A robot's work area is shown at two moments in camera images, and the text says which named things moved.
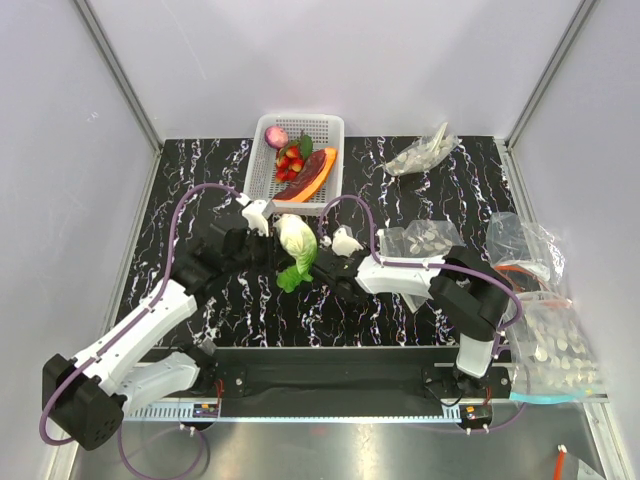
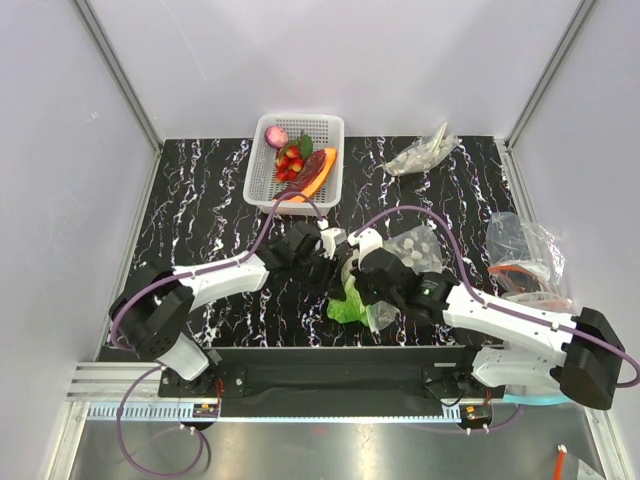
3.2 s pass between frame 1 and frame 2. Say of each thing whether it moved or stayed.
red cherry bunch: stayed
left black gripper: moved
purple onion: stayed
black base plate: stayed
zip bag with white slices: moved
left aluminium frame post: stayed
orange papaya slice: stayed
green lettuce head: moved
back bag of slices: stayed
